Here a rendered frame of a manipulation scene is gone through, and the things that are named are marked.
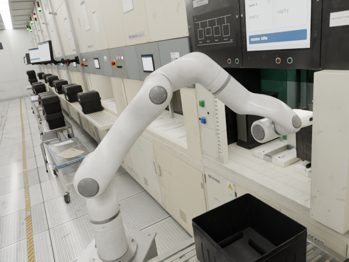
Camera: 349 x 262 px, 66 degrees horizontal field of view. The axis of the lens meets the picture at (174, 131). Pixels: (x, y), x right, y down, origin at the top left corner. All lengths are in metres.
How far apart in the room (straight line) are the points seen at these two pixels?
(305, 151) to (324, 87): 0.51
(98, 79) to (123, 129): 3.35
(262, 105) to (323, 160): 0.27
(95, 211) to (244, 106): 0.65
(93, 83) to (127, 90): 1.50
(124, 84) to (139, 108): 1.92
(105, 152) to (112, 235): 0.34
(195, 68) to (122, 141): 0.34
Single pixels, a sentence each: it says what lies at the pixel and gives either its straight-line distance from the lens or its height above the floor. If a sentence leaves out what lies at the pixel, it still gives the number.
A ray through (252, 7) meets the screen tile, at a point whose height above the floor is 1.63.
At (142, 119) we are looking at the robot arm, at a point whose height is 1.32.
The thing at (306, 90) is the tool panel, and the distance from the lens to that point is 2.10.
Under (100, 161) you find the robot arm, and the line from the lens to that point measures 0.95.
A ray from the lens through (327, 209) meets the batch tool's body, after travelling 1.09.
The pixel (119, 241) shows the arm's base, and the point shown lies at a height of 0.84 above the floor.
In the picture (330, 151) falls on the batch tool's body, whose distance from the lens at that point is 0.98.
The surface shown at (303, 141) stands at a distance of 1.37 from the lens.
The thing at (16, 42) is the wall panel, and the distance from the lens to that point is 14.45.
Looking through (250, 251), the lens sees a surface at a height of 0.77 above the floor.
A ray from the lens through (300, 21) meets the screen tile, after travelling 1.03.
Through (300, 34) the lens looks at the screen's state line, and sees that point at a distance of 1.03.
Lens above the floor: 1.55
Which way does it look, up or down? 18 degrees down
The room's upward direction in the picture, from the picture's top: 8 degrees counter-clockwise
